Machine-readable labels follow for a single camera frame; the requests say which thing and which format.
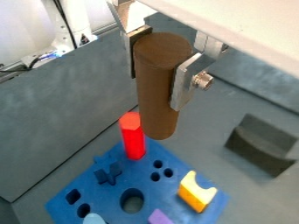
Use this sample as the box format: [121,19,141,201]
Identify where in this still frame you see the yellow arch block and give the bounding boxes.
[177,171,217,214]

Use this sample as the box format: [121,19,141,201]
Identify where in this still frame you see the black curved cradle stand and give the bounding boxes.
[225,114,299,177]

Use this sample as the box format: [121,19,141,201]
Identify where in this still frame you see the blue shape sorter board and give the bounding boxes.
[45,139,229,224]

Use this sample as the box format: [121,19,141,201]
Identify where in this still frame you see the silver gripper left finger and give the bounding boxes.
[107,1,153,79]

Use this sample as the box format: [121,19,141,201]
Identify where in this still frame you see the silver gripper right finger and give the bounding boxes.
[169,31,228,111]

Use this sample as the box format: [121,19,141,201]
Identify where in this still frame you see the red hexagonal peg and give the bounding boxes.
[117,112,145,160]

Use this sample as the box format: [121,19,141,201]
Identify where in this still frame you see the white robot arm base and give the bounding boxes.
[0,0,96,71]

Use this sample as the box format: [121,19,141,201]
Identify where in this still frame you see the blue star peg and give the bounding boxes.
[93,162,123,186]

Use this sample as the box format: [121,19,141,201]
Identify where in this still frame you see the brown cylinder peg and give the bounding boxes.
[133,32,192,140]

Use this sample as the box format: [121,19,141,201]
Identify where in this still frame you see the purple rectangular block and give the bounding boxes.
[147,209,173,224]

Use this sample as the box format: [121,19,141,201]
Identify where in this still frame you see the light blue cylinder peg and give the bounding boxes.
[83,213,107,224]

